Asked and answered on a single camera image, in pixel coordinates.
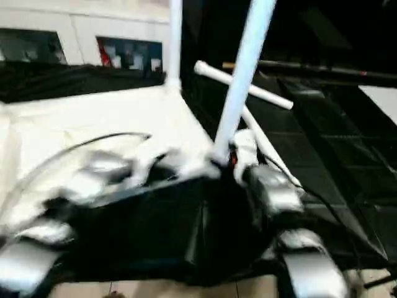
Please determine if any white plastic table leg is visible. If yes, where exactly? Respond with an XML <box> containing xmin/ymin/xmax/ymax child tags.
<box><xmin>194</xmin><ymin>60</ymin><xmax>294</xmax><ymax>110</ymax></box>
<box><xmin>166</xmin><ymin>0</ymin><xmax>184</xmax><ymax>91</ymax></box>
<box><xmin>210</xmin><ymin>0</ymin><xmax>277</xmax><ymax>167</ymax></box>
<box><xmin>241</xmin><ymin>108</ymin><xmax>303</xmax><ymax>187</ymax></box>

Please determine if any white plastic table top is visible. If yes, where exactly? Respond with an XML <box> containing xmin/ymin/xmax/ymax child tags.
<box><xmin>0</xmin><ymin>85</ymin><xmax>221</xmax><ymax>237</ymax></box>

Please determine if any black work mat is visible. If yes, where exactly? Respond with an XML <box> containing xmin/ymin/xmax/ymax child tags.
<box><xmin>0</xmin><ymin>58</ymin><xmax>397</xmax><ymax>288</ymax></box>

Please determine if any dark long rod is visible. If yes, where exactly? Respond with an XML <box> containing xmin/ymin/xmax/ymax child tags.
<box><xmin>257</xmin><ymin>60</ymin><xmax>397</xmax><ymax>80</ymax></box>

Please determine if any red package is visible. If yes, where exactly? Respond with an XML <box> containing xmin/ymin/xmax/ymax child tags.
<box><xmin>100</xmin><ymin>45</ymin><xmax>112</xmax><ymax>68</ymax></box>

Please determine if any white flat board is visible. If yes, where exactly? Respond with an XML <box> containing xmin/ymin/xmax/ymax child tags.
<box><xmin>358</xmin><ymin>85</ymin><xmax>397</xmax><ymax>125</ymax></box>

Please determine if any white glass door cabinet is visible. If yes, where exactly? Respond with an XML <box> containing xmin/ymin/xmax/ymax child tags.
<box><xmin>0</xmin><ymin>0</ymin><xmax>171</xmax><ymax>74</ymax></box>

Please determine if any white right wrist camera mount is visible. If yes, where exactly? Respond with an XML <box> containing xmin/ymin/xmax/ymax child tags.
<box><xmin>232</xmin><ymin>129</ymin><xmax>260</xmax><ymax>183</ymax></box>

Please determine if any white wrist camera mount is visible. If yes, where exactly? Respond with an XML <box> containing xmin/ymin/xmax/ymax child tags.
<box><xmin>232</xmin><ymin>129</ymin><xmax>260</xmax><ymax>183</ymax></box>
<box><xmin>130</xmin><ymin>148</ymin><xmax>174</xmax><ymax>187</ymax></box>

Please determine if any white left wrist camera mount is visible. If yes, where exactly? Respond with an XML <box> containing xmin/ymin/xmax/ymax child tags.
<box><xmin>130</xmin><ymin>148</ymin><xmax>174</xmax><ymax>187</ymax></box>

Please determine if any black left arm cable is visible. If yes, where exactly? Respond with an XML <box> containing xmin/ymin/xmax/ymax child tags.
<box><xmin>12</xmin><ymin>132</ymin><xmax>151</xmax><ymax>199</ymax></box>

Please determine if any black stand frame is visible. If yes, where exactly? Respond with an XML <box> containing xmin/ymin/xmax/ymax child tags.
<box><xmin>362</xmin><ymin>275</ymin><xmax>395</xmax><ymax>289</ymax></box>

